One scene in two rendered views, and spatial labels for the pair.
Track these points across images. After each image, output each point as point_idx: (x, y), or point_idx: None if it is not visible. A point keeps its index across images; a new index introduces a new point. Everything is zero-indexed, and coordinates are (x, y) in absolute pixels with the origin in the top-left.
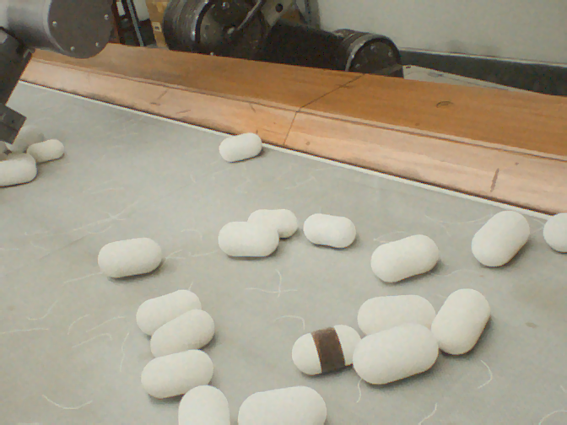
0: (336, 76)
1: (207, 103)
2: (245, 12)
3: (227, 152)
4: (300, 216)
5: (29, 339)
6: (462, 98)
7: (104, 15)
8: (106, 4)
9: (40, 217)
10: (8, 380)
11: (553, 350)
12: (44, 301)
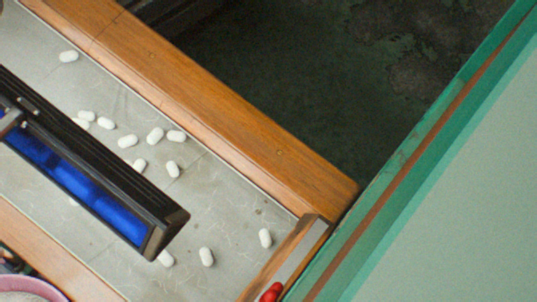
0: (110, 7)
1: (45, 9)
2: None
3: (63, 61)
4: (96, 107)
5: (11, 159)
6: (160, 51)
7: (0, 5)
8: (1, 1)
9: None
10: (11, 175)
11: (158, 174)
12: None
